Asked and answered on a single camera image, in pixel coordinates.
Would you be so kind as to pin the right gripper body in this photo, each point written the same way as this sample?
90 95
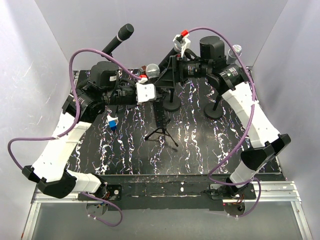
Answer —
181 66

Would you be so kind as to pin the black glitter microphone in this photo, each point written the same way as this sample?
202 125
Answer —
153 73

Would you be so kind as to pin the small black tripod stand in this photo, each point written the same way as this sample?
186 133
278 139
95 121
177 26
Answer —
160 121

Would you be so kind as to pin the matte black microphone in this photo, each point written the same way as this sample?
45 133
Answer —
124 33

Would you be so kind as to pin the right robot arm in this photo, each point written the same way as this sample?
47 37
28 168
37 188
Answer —
232 83

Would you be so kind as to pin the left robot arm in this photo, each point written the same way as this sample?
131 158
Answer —
83 105

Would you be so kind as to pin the black microphone iridescent head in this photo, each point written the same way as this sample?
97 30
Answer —
164 63

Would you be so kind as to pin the round base microphone stand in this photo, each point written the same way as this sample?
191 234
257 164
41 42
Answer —
172 102

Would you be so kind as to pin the right round base stand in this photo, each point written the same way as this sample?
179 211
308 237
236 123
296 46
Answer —
214 110

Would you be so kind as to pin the silver glitter microphone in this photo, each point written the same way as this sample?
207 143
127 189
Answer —
235 50

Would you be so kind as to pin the brown wooden metronome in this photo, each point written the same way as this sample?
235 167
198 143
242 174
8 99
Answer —
142 70

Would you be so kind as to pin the white and blue block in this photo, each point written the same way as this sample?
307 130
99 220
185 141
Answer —
112 122

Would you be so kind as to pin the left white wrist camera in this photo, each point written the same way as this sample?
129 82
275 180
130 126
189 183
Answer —
145 92

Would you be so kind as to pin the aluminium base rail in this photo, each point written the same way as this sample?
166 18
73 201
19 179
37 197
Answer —
159 182

